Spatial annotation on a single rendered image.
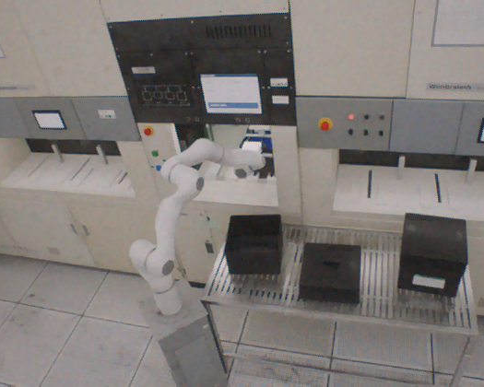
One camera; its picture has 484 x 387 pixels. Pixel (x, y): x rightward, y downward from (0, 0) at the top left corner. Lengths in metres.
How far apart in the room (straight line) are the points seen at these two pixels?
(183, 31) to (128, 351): 2.07
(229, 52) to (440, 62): 0.91
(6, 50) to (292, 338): 2.40
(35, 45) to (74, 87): 0.28
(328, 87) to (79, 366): 2.36
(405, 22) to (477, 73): 0.37
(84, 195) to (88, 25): 1.22
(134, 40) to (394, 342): 2.31
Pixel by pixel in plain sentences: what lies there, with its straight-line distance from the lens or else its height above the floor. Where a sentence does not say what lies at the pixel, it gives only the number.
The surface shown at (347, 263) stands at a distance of 2.21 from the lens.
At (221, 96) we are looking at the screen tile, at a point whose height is 1.56.
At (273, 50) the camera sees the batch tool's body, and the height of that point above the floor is 1.79.
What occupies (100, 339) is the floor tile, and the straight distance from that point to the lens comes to 3.30.
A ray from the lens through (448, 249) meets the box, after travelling 2.14.
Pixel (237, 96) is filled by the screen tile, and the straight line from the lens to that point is 2.16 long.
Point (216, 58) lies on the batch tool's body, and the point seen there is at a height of 1.76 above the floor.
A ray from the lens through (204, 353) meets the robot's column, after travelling 2.45.
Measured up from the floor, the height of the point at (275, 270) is 0.79.
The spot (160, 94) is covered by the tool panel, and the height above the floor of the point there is 1.57.
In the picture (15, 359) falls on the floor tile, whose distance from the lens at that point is 3.52.
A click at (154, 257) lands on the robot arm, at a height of 1.18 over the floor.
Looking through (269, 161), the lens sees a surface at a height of 1.02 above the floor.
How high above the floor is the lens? 2.52
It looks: 38 degrees down
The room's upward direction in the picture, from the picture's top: 9 degrees counter-clockwise
